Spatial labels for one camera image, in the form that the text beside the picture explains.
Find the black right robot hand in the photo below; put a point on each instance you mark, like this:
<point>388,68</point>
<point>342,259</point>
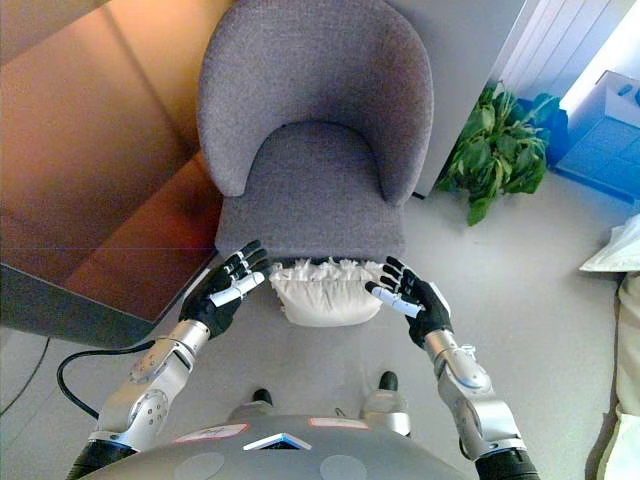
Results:
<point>430,310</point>

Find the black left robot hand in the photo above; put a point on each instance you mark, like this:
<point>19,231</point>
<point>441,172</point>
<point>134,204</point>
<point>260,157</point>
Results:
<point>212,305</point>

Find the white fringed pillow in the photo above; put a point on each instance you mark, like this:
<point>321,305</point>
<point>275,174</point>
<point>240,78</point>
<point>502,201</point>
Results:
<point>327,300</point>

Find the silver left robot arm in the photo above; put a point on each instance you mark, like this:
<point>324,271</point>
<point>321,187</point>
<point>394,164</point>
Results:
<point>150,380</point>

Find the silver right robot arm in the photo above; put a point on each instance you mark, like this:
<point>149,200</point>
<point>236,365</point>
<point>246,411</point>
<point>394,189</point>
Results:
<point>475,395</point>

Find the silver right robot leg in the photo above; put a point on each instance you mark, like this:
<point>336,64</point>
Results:
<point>385,407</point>

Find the silver robot leg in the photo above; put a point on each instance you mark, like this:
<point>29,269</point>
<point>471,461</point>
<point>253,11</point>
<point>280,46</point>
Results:
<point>252,407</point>
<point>385,407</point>

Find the silver left robot leg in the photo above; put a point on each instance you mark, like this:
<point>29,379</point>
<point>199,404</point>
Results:
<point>252,407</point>

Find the grey robot torso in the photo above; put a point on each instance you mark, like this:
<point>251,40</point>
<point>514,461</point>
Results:
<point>280,457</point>

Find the green potted plant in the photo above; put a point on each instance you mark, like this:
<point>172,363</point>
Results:
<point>492,150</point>

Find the brown wooden table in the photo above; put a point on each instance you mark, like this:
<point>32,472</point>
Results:
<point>85,165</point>

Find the white plastic bag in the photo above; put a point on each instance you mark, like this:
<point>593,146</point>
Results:
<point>615,250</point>

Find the beige fabric cover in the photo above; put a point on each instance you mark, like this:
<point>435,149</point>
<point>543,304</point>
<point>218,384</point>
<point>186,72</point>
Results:
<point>630,360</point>

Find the blue storage box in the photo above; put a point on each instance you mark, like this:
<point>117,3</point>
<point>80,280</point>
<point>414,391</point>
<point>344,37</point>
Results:
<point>595,155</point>

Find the white cabinet panel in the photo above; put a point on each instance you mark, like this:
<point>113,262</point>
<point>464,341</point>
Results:
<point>465,75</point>

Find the grey fabric armchair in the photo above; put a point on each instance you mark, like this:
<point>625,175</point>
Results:
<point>315,90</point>

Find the white cardboard box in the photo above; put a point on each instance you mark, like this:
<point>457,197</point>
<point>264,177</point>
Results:
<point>617,97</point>

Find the white ribbed curtain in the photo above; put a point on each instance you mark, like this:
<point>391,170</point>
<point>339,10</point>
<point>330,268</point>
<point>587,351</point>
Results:
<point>555,40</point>

